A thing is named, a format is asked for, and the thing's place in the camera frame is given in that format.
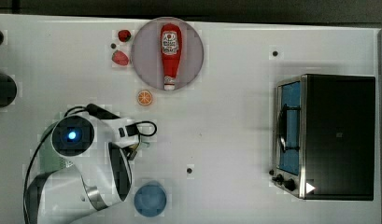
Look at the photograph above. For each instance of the small dark red strawberry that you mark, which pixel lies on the small dark red strawberry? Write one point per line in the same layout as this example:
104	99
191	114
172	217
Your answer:
124	35

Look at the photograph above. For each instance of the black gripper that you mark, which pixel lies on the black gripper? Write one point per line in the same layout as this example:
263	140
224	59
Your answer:
130	152

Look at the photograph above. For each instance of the grey round plate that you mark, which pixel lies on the grey round plate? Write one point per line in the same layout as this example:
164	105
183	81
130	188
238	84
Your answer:
146	54

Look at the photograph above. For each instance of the red ketchup bottle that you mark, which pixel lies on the red ketchup bottle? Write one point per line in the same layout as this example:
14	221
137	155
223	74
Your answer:
171	50

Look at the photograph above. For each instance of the green perforated colander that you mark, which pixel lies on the green perforated colander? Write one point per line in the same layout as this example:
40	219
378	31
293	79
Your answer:
48	160

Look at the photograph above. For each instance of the large red strawberry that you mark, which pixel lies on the large red strawberry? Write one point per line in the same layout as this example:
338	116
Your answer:
120	58

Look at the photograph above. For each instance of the green mug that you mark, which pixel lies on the green mug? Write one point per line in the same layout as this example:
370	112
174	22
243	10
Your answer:
144	144

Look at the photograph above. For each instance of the black cylinder lower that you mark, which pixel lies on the black cylinder lower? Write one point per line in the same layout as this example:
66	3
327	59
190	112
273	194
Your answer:
8	90

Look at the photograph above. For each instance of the black toaster oven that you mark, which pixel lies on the black toaster oven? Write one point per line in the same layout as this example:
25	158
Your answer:
325	137

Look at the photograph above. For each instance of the orange slice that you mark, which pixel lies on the orange slice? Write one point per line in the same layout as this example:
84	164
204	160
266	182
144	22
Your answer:
145	98

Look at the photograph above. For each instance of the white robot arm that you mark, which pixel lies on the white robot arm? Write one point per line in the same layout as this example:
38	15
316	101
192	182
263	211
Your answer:
99	174

